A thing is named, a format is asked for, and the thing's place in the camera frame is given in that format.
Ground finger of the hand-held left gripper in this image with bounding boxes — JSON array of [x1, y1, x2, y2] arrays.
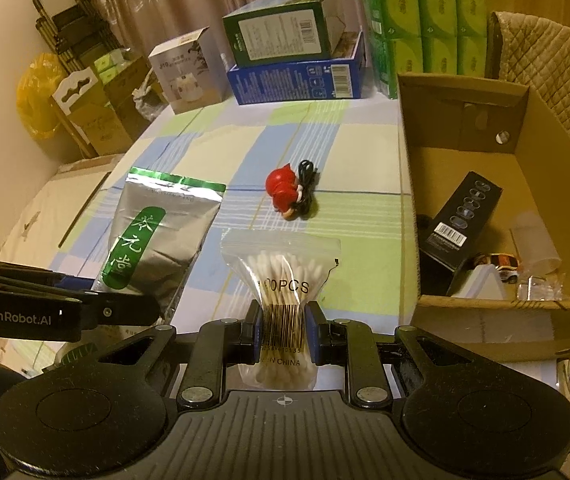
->
[[82, 293, 161, 330], [0, 255, 91, 295]]

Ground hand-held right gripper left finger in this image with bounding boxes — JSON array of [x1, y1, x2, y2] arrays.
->
[[100, 300, 263, 409]]

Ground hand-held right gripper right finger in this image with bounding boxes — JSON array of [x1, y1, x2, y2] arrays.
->
[[306, 302, 469, 409]]

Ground cotton swab bag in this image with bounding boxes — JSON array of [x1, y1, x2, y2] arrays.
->
[[220, 228, 342, 391]]

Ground silver green tea bag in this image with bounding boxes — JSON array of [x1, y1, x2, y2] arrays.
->
[[91, 166, 227, 327]]

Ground clear plastic packet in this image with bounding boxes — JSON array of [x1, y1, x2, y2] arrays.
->
[[517, 272, 566, 302]]

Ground clear plastic cup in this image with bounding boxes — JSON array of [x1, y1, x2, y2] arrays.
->
[[510, 212, 564, 274]]

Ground yellow plastic bag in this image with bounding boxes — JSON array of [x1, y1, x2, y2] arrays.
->
[[16, 52, 74, 141]]

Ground black printed box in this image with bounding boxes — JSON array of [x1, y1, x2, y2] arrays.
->
[[424, 171, 504, 297]]

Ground checkered tablecloth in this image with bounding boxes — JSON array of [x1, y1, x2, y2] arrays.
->
[[40, 95, 421, 401]]

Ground small toy car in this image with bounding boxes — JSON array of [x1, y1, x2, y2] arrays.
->
[[474, 253, 524, 284]]

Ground crumpled plastic bag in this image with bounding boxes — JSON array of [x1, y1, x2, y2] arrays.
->
[[134, 67, 167, 122]]

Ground cardboard box of tissue packs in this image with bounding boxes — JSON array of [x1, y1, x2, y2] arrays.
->
[[94, 50, 154, 126]]

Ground white humidifier box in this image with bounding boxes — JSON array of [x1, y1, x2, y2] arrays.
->
[[147, 26, 226, 115]]

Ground blue printed box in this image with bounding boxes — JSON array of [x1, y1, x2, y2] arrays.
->
[[226, 30, 366, 106]]

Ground black folding rack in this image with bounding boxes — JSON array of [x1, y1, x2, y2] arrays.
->
[[32, 0, 126, 77]]

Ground dark green printed box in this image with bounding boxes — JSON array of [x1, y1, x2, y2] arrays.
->
[[222, 0, 346, 67]]

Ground stack of green tissue packs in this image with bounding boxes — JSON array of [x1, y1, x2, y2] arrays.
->
[[358, 0, 488, 100]]

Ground chair with quilted cover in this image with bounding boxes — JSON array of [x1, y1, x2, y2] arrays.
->
[[485, 10, 570, 162]]

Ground flat board with wooden frame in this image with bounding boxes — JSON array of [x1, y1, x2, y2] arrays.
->
[[56, 154, 126, 249]]

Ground red figurine with black cord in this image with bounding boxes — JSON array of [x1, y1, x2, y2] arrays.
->
[[265, 159, 321, 219]]

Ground cardboard carton with white handle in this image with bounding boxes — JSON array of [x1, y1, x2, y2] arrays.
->
[[51, 70, 134, 157]]

